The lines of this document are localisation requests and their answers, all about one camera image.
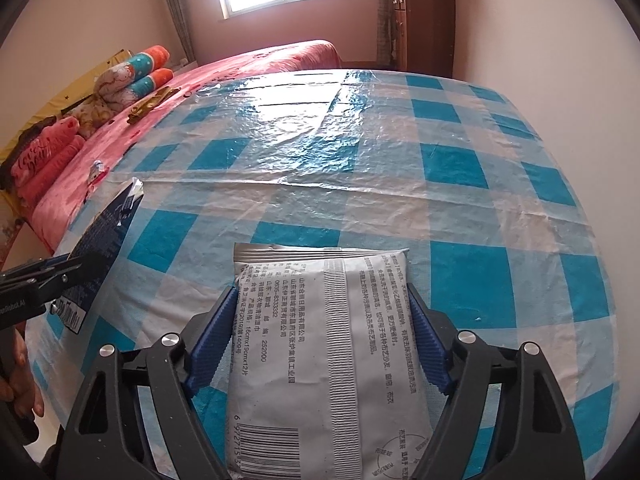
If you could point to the yellow cardboard box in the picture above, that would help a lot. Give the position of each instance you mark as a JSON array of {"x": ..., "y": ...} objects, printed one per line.
[{"x": 75, "y": 85}]

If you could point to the person's left hand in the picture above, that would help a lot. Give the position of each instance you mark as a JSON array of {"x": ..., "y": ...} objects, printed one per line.
[{"x": 25, "y": 375}]

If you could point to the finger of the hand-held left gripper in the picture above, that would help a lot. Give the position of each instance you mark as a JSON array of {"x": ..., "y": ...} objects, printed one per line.
[
  {"x": 60, "y": 277},
  {"x": 40, "y": 266}
]

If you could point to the pink white cartoon pillow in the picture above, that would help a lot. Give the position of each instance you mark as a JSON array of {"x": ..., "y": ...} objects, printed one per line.
[{"x": 115, "y": 82}]

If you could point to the brown bear print pillow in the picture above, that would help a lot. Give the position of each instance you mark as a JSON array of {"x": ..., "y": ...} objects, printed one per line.
[{"x": 92, "y": 115}]

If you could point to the grey wipes packet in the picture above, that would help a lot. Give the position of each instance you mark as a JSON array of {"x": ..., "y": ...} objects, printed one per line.
[{"x": 325, "y": 360}]

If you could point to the blue checked plastic tablecloth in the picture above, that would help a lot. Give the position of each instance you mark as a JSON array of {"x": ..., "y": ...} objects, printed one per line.
[{"x": 350, "y": 170}]

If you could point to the gold fabric item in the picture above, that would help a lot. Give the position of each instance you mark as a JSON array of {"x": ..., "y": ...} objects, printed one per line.
[{"x": 150, "y": 105}]

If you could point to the grey curtain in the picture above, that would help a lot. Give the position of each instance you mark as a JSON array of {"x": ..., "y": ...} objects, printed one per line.
[{"x": 175, "y": 10}]

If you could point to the small bottle on bed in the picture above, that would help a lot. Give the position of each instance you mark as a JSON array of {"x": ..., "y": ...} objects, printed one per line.
[{"x": 97, "y": 172}]

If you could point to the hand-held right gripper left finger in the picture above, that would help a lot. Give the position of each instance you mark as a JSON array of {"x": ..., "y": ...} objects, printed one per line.
[{"x": 212, "y": 350}]

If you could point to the teal orange rolled blanket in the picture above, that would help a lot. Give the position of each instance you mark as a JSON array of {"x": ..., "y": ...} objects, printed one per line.
[
  {"x": 150, "y": 60},
  {"x": 152, "y": 82}
]

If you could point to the pink printed bed blanket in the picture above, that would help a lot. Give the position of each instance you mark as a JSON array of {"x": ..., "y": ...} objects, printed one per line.
[{"x": 280, "y": 60}]

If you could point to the red folded blankets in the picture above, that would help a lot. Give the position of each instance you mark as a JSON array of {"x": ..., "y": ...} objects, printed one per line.
[{"x": 45, "y": 155}]

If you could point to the brown wooden wardrobe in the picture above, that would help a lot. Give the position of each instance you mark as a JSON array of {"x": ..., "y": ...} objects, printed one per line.
[{"x": 425, "y": 25}]

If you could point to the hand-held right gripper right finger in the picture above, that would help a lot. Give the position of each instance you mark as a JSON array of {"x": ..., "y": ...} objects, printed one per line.
[{"x": 432, "y": 355}]

